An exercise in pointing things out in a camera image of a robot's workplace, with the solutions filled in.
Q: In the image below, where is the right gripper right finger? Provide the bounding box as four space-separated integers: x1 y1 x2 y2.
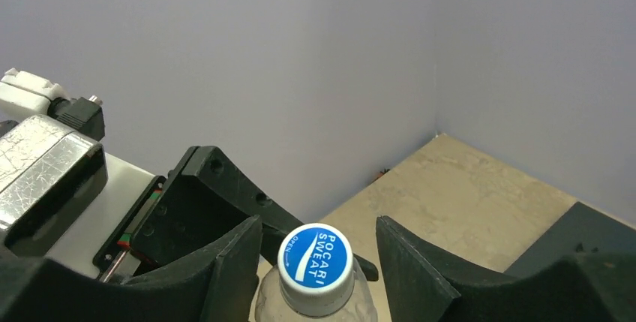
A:
376 215 635 321

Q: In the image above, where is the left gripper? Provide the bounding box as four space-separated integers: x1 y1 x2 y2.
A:
92 146 303 280

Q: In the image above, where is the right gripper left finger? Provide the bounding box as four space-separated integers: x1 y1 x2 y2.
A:
1 216 262 321

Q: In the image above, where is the slim clear plastic bottle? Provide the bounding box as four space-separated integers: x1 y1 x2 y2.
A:
253 263 379 321

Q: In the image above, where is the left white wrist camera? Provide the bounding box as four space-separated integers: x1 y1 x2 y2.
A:
1 68 163 283

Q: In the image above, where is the black network switch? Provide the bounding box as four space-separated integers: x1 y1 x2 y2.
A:
505 202 635 278

